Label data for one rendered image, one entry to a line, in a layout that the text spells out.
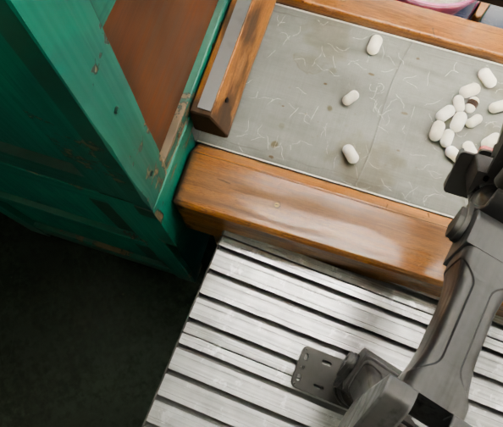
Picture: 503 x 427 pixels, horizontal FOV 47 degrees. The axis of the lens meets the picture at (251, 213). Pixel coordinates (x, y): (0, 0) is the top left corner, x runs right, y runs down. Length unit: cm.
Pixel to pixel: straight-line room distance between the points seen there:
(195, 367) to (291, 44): 59
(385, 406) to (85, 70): 39
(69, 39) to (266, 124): 57
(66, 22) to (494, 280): 47
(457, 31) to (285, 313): 57
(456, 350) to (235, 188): 48
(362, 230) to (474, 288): 34
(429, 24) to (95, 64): 70
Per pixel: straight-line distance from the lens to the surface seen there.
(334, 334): 100
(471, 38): 111
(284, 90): 103
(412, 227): 95
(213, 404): 99
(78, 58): 51
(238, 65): 94
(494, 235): 67
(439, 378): 57
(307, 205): 93
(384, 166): 99
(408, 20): 110
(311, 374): 98
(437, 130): 102
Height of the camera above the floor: 166
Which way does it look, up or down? 75 degrees down
